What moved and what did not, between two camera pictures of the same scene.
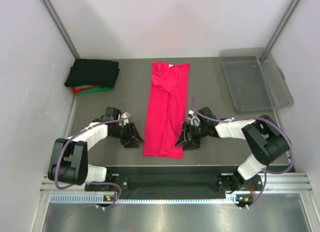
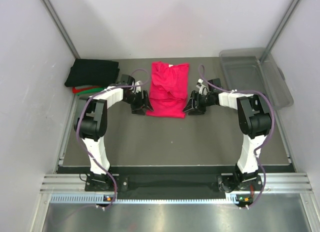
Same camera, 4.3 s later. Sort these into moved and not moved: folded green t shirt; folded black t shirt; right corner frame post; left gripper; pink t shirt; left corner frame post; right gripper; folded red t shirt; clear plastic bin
Moved: pink t shirt; left gripper; right gripper
Not moved: clear plastic bin; left corner frame post; folded red t shirt; folded black t shirt; folded green t shirt; right corner frame post
